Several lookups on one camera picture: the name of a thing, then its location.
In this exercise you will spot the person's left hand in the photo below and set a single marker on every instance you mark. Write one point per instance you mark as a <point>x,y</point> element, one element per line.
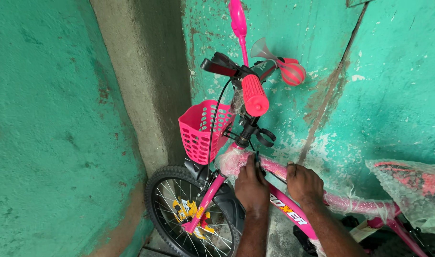
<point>251,189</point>

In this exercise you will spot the person's right hand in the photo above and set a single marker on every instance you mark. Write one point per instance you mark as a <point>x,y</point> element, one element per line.
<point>305,187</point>

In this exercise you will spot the pink bicycle frame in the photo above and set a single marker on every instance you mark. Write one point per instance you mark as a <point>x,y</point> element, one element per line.
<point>289,209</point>

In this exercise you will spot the small dark tool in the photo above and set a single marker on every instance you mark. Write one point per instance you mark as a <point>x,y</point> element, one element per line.
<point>257,157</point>

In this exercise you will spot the clear bubble wrap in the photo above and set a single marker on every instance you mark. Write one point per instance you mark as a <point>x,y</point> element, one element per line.
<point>230,162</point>
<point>360,206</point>

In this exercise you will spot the black bicycle pedal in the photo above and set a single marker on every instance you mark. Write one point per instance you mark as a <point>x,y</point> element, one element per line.
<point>305,241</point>

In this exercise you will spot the black bottle holder clamp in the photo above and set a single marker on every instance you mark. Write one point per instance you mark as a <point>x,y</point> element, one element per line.
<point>267,137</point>

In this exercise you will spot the black plastic mudguard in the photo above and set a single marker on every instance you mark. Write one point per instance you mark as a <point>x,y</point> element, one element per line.
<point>196,168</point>

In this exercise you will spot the yellow spoke decoration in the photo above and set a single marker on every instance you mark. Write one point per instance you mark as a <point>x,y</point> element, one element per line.
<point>183,210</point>

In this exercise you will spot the beige cardboard tag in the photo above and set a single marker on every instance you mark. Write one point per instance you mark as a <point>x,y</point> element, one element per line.
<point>361,231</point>

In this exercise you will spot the pink plastic bicycle basket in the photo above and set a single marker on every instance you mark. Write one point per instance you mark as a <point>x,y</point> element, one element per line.
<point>198,132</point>

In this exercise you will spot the black spoked bicycle wheel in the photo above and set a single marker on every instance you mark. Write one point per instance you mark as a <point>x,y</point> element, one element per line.
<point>154,189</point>

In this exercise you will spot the black rear bicycle tyre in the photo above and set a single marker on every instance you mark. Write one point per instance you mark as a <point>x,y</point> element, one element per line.
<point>392,250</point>

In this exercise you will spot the bubble wrapped bicycle seat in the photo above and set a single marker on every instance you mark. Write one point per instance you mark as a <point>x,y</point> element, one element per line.
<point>414,189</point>

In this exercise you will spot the pink bulb bicycle horn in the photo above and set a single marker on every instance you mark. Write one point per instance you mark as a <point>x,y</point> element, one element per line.
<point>290,73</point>

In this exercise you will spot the black brake lever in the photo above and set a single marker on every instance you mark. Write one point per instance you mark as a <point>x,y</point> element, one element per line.
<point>217,66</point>

